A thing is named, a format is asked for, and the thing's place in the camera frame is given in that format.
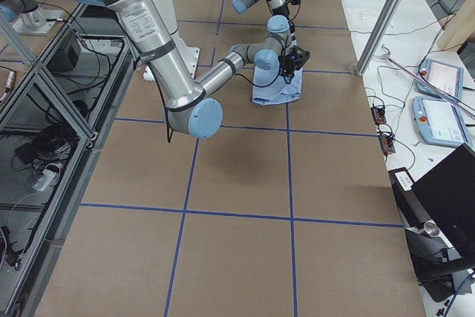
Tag far teach pendant tablet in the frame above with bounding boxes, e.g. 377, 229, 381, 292
419, 59, 464, 99

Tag aluminium frame post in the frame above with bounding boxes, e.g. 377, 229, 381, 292
356, 0, 401, 76

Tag reacher grabber stick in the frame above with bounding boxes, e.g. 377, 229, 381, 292
373, 45, 475, 120

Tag small electronics board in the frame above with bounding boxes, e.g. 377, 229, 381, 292
370, 106, 387, 125
379, 131, 396, 157

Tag floor cable bundle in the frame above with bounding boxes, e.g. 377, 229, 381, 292
10, 97, 97, 192

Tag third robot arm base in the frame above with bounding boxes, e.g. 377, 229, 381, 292
1, 0, 63, 36

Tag black monitor on stand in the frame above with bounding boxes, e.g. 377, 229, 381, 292
388, 144, 474, 302

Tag light blue t-shirt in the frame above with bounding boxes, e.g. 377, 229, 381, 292
252, 49, 302, 105

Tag aluminium frame rack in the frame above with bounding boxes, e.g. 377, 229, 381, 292
1, 5, 134, 316

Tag teach pendant tablet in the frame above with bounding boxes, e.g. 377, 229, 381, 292
412, 97, 472, 148
419, 59, 464, 99

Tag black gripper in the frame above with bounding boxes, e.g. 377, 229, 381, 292
272, 1, 295, 35
278, 54, 303, 82

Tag near teach pendant tablet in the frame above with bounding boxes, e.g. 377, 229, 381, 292
412, 97, 472, 148

